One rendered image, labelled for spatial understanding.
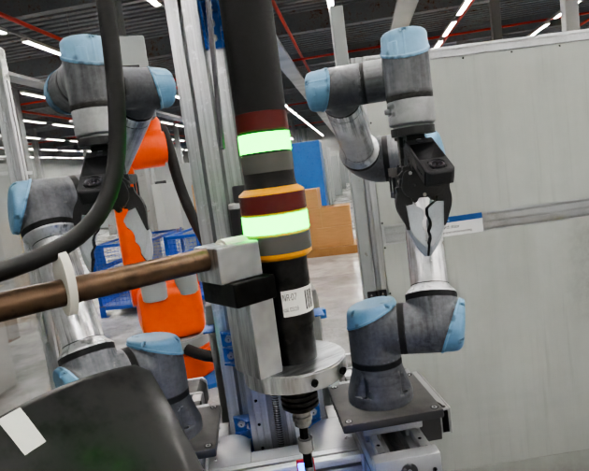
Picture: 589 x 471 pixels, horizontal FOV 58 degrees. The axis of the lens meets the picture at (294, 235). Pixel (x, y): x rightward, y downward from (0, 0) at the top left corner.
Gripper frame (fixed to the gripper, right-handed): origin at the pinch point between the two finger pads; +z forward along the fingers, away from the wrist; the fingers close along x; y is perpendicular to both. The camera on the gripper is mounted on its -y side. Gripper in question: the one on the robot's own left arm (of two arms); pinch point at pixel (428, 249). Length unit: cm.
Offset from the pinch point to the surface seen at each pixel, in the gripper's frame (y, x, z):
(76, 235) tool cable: -57, 36, -13
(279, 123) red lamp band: -51, 25, -18
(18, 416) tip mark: -47, 45, -1
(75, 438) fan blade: -47, 42, 2
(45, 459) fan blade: -49, 43, 2
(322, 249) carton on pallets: 864, -78, 124
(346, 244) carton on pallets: 867, -124, 122
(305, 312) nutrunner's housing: -51, 25, -6
